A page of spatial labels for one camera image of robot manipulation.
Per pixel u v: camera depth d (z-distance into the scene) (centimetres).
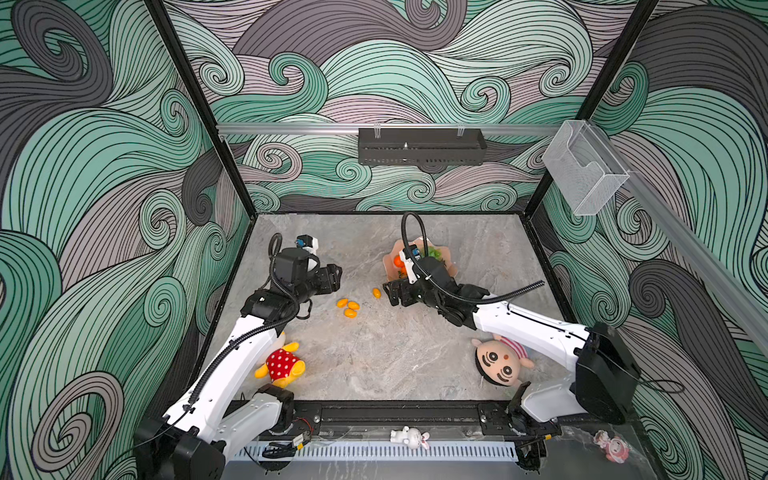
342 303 94
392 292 72
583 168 80
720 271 55
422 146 96
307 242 67
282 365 77
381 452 76
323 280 67
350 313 92
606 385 40
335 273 70
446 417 75
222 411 42
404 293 71
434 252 101
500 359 75
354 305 94
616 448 67
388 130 93
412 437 68
